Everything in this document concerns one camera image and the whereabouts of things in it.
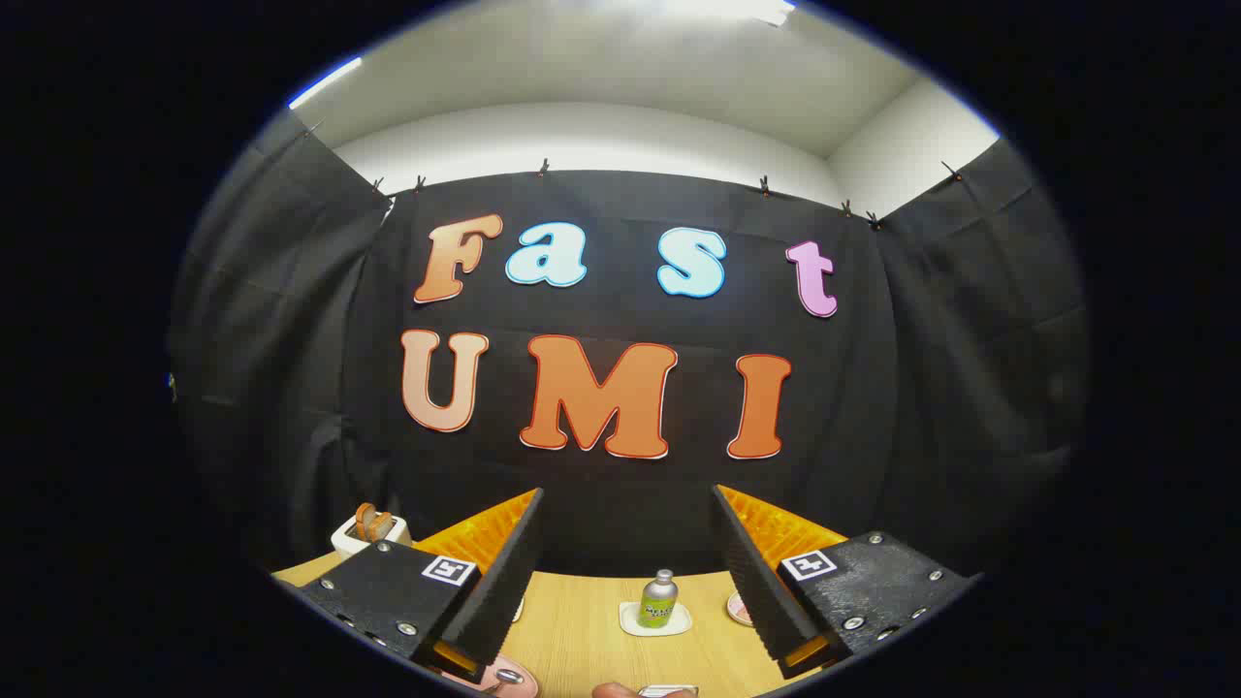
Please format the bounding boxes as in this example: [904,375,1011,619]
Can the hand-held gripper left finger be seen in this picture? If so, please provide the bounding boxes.
[302,488,545,684]

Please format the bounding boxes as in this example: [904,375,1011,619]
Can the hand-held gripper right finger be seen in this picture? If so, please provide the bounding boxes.
[713,485,975,680]

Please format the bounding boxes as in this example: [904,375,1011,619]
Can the green soda bottle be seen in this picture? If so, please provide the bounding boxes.
[638,569,680,629]

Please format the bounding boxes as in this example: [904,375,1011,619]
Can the pink round plate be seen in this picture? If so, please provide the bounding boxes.
[436,654,540,695]

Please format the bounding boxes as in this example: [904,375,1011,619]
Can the white square coaster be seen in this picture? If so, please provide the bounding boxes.
[619,601,694,638]

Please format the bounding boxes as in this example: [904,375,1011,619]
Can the white toaster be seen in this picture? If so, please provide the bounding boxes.
[331,512,413,555]

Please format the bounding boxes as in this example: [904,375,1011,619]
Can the row of backdrop clips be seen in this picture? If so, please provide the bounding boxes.
[305,121,966,230]

